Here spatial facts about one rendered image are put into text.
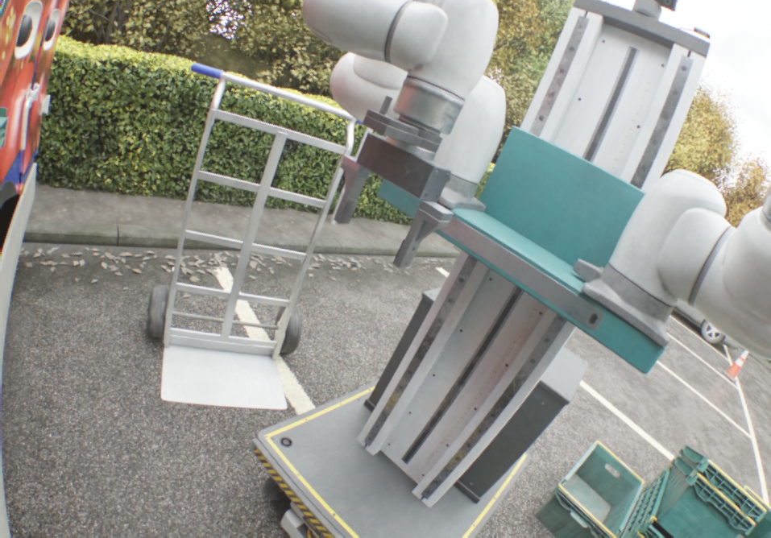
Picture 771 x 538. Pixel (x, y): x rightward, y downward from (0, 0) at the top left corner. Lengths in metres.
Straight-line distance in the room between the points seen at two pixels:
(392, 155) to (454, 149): 0.26
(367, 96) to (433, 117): 0.33
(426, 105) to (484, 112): 0.29
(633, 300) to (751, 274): 0.21
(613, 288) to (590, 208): 0.21
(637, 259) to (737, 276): 0.18
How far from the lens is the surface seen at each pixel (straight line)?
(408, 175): 0.53
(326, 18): 0.58
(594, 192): 0.84
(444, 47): 0.52
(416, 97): 0.52
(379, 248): 3.67
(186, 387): 1.77
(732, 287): 0.64
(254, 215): 1.55
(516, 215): 0.88
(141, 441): 1.58
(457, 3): 0.54
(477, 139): 0.79
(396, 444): 1.32
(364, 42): 0.56
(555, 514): 2.00
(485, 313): 1.02
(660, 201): 0.69
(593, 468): 2.45
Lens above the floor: 1.32
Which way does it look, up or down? 20 degrees down
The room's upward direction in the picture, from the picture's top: 24 degrees clockwise
